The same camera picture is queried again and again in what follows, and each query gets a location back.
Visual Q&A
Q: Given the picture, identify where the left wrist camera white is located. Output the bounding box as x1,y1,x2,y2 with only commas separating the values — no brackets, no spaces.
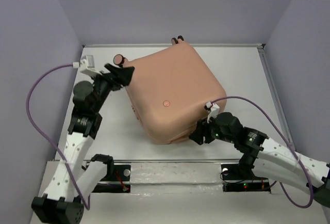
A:
72,55,101,77

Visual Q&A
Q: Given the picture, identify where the pink hard-shell suitcase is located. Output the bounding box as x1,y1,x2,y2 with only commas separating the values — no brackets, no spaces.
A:
113,36,226,144

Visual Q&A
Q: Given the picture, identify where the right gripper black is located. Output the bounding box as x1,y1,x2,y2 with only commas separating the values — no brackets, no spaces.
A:
188,114,236,145

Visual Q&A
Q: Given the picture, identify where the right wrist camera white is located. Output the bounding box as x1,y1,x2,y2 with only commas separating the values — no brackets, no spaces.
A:
204,102,220,123

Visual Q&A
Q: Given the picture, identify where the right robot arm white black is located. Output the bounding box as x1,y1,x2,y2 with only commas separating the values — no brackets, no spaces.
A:
189,113,329,207

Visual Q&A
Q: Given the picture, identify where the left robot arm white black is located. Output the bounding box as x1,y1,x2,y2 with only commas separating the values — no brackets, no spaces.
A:
31,62,135,223

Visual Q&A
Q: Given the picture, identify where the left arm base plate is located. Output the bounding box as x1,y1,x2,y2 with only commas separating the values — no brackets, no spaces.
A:
93,164,131,194

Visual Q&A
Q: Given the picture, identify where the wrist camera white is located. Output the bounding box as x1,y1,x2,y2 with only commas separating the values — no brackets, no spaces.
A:
204,102,220,123
72,55,101,77

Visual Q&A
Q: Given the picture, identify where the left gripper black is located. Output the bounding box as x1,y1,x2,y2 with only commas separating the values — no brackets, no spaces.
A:
87,63,134,111

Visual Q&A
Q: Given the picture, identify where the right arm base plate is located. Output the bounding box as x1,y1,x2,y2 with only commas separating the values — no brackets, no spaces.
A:
219,164,271,193

